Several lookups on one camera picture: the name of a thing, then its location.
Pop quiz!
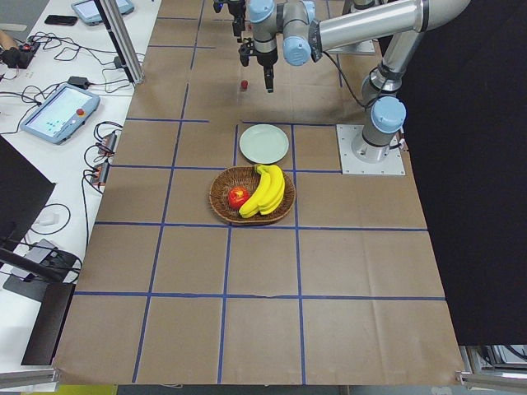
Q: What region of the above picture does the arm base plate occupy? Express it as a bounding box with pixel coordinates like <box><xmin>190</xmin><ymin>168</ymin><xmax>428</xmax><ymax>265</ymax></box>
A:
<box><xmin>336</xmin><ymin>124</ymin><xmax>406</xmax><ymax>176</ymax></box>

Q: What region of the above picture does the blue teach pendant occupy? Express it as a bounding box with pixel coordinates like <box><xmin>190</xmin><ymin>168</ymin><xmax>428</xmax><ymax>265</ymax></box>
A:
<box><xmin>21</xmin><ymin>83</ymin><xmax>100</xmax><ymax>144</ymax></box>
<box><xmin>70</xmin><ymin>0</ymin><xmax>136</xmax><ymax>27</ymax></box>

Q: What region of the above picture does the brown wicker basket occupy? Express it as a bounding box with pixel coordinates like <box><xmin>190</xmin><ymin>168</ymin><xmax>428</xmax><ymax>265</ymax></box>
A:
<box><xmin>208</xmin><ymin>165</ymin><xmax>298</xmax><ymax>226</ymax></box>

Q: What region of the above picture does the black smartphone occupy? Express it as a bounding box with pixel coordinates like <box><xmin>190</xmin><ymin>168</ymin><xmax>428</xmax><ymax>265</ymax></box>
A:
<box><xmin>44</xmin><ymin>14</ymin><xmax>78</xmax><ymax>26</ymax></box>

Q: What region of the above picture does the red apple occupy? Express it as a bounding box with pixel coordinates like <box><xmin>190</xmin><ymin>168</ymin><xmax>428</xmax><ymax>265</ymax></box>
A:
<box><xmin>227</xmin><ymin>186</ymin><xmax>250</xmax><ymax>210</ymax></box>

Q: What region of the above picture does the black monitor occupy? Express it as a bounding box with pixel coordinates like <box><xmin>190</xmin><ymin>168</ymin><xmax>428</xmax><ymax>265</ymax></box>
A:
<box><xmin>1</xmin><ymin>139</ymin><xmax>79</xmax><ymax>366</ymax></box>

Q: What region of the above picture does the blue teach pendant near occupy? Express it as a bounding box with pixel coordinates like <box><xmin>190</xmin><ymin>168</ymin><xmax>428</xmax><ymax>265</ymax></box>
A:
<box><xmin>21</xmin><ymin>83</ymin><xmax>100</xmax><ymax>144</ymax></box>

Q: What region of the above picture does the black power adapter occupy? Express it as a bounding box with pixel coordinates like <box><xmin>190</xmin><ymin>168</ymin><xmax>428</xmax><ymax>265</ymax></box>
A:
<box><xmin>68</xmin><ymin>76</ymin><xmax>91</xmax><ymax>90</ymax></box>

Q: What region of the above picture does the blue teach pendant far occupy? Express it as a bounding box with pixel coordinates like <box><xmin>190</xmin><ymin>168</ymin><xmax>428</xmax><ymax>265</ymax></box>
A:
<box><xmin>70</xmin><ymin>0</ymin><xmax>136</xmax><ymax>27</ymax></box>

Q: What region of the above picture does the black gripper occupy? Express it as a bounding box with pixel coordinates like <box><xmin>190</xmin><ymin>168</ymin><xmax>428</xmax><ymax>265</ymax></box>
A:
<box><xmin>240</xmin><ymin>38</ymin><xmax>277</xmax><ymax>93</ymax></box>
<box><xmin>212</xmin><ymin>0</ymin><xmax>246</xmax><ymax>42</ymax></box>

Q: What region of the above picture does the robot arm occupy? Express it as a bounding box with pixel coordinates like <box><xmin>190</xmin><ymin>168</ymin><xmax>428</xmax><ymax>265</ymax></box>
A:
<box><xmin>239</xmin><ymin>1</ymin><xmax>469</xmax><ymax>163</ymax></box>

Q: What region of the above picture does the yellow banana bunch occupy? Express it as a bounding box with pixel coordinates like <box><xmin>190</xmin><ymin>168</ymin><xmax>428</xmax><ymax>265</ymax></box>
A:
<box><xmin>239</xmin><ymin>165</ymin><xmax>285</xmax><ymax>218</ymax></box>

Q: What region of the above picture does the light green plate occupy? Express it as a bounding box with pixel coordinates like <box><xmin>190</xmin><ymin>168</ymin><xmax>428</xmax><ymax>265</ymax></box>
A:
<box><xmin>240</xmin><ymin>124</ymin><xmax>289</xmax><ymax>165</ymax></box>

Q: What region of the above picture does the aluminium frame post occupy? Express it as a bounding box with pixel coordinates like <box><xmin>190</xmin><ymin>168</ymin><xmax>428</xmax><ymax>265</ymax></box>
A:
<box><xmin>95</xmin><ymin>0</ymin><xmax>145</xmax><ymax>85</ymax></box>

